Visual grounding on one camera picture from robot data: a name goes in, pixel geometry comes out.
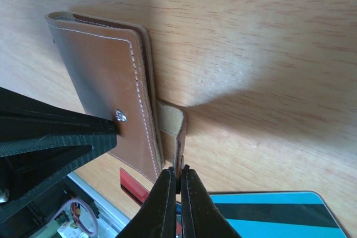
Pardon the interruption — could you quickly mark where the dark red striped card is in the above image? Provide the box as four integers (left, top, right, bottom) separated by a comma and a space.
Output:
119, 168, 149, 206

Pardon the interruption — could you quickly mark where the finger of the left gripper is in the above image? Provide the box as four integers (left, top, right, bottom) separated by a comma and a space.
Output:
1, 145, 92, 222
1, 88, 117, 154

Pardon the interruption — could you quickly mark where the brown leather card holder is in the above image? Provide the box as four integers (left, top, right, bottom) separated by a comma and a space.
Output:
45, 12, 186, 182

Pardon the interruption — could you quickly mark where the teal card bottom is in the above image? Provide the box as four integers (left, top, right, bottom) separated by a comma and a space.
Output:
210, 191, 349, 237

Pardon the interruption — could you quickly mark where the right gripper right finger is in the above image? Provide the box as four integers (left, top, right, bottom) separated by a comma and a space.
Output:
181, 165, 240, 237

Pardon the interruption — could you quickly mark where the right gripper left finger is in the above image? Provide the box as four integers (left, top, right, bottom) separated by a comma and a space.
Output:
117, 167, 176, 237

